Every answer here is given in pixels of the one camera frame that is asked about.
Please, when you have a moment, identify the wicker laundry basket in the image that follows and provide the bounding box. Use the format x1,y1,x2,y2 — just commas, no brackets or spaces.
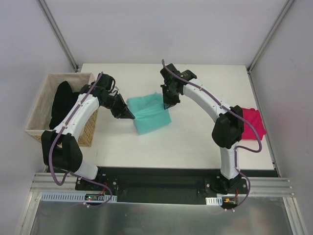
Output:
25,73,95,141

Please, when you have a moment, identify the right white cable duct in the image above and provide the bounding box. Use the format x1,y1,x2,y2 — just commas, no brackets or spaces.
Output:
205,196,223,206

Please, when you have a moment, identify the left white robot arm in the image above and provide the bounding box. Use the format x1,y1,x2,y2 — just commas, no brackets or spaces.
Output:
41,72,135,190

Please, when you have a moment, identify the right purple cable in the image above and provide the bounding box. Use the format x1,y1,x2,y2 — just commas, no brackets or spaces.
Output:
161,59,263,212

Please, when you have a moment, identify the black garment in basket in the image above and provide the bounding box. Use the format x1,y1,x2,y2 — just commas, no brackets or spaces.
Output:
49,81,79,130

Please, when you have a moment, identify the white cable duct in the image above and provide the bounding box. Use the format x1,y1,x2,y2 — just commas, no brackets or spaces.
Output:
205,196,223,206
41,192,117,203

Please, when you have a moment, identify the teal t-shirt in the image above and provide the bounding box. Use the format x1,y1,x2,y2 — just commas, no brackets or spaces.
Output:
127,93,172,135

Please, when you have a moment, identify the right aluminium corner post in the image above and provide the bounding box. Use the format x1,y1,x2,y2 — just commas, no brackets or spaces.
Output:
247,0,296,74

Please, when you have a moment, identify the left aluminium corner post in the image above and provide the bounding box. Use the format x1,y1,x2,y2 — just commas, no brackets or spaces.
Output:
36,0,79,72

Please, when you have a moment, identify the aluminium corner post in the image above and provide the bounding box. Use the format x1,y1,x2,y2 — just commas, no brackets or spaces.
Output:
247,0,296,74
36,0,79,72

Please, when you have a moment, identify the purple cable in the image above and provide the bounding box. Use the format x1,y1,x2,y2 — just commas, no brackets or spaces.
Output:
49,72,113,208
161,59,263,212

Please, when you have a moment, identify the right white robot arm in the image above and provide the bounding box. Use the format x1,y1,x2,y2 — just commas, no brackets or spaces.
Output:
160,60,244,194

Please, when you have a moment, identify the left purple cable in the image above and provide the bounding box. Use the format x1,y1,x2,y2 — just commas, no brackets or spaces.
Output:
49,72,113,208

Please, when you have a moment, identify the aluminium rail frame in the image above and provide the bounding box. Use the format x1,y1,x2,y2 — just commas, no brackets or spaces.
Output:
30,173,295,197

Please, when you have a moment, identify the pink folded t-shirt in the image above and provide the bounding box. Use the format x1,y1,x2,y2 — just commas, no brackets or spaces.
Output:
242,108,267,141

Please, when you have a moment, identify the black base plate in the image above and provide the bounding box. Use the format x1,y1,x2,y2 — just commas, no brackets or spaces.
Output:
74,167,254,203

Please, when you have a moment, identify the left white cable duct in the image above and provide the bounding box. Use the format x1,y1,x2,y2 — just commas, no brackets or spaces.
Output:
41,192,117,203

